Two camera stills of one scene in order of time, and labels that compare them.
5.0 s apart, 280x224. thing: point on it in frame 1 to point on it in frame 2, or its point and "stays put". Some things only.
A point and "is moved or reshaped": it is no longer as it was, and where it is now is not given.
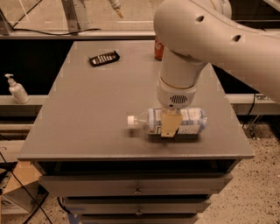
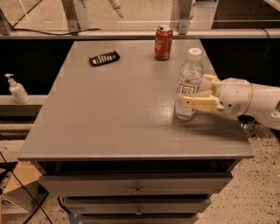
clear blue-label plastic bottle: x=194 y=122 is moved or reshaped
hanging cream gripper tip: x=116 y=6 stays put
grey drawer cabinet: x=107 y=171 stays put
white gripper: x=174 y=95 to x=234 y=95
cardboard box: x=24 y=188 stays put
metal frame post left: x=71 y=17 stays put
